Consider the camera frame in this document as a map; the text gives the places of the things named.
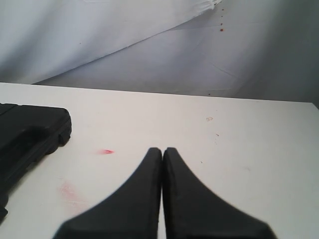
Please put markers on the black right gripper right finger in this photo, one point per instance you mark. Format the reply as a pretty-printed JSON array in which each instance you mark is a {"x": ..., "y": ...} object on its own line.
[{"x": 192, "y": 211}]

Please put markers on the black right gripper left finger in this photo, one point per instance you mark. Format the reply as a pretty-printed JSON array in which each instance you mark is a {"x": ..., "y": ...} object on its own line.
[{"x": 131, "y": 212}]

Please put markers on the black plastic tool case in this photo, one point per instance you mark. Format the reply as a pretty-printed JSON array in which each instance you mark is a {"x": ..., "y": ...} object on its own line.
[{"x": 27, "y": 134}]

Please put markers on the white backdrop cloth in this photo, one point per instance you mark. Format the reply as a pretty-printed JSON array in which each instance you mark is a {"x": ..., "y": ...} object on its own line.
[{"x": 255, "y": 49}]

